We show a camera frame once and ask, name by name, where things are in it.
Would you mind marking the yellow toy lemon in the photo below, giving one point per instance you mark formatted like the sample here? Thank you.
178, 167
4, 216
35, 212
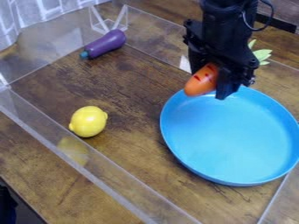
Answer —
88, 121

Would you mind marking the white patterned curtain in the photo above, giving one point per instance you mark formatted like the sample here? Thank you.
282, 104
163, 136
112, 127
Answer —
21, 13

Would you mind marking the clear acrylic enclosure wall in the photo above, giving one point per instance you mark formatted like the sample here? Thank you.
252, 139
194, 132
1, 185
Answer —
118, 177

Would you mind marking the orange toy carrot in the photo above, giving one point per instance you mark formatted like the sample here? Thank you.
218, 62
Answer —
242, 60

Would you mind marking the blue plastic plate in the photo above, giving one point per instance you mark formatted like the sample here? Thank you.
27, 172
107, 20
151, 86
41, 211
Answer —
239, 142

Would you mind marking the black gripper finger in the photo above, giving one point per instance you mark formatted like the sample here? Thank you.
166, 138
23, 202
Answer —
227, 83
199, 59

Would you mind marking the dark baseboard strip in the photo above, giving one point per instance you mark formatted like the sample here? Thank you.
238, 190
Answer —
279, 24

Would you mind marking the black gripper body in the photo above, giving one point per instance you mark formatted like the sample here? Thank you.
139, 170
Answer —
226, 26

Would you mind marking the purple toy eggplant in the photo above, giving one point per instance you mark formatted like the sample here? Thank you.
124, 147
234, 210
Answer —
103, 45

